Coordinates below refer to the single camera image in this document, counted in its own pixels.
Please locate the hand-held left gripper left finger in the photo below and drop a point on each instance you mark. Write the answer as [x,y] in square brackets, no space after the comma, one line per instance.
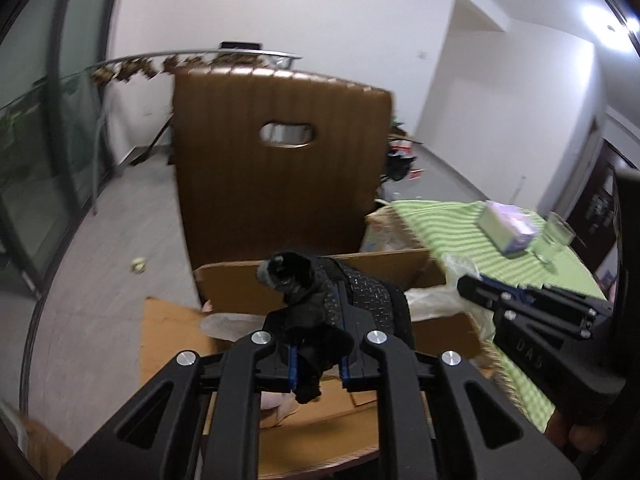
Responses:
[294,367]

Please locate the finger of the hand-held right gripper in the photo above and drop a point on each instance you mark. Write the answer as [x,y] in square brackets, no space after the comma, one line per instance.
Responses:
[525,288]
[545,310]

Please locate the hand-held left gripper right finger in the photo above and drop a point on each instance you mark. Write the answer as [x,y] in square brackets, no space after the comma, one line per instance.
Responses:
[346,375]

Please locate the black fabric glove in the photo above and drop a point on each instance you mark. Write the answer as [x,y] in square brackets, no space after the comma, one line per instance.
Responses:
[305,317]

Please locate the brown cardboard box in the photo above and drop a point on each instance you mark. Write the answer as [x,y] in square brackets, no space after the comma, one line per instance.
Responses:
[235,285]

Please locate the person's right hand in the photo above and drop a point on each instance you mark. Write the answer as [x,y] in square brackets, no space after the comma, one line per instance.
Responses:
[575,441]

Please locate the clear drinking glass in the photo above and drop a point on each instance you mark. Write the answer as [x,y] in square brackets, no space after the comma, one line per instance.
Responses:
[552,240]

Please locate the purple tissue pack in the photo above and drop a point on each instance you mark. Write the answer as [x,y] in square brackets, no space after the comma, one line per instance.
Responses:
[505,227]

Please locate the beige plastic sheet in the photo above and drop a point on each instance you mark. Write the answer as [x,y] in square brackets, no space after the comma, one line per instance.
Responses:
[230,327]

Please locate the clear plastic bag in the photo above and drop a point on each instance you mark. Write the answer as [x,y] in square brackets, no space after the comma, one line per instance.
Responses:
[440,300]

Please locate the green checked tablecloth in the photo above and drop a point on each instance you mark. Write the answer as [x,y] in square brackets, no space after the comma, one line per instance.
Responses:
[445,230]

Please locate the dark brown door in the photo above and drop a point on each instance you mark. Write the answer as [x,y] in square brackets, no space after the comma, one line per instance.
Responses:
[597,200]

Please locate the printed cardboard carton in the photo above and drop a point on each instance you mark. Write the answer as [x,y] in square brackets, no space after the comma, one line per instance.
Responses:
[385,235]

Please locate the small yellowish scrap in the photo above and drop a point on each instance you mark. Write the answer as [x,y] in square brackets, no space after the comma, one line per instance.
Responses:
[138,265]

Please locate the red white carton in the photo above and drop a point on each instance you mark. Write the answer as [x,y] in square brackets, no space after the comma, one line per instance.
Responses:
[401,147]

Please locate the brown cardboard piece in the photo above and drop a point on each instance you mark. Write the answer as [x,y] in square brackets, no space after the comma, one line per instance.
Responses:
[45,450]

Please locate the black metal stand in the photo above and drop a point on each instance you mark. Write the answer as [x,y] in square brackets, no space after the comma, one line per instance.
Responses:
[155,140]

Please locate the black rectangular panel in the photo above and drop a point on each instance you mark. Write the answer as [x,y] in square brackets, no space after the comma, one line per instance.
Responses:
[240,45]

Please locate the glass sliding door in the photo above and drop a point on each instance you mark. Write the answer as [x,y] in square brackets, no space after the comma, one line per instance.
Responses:
[45,135]

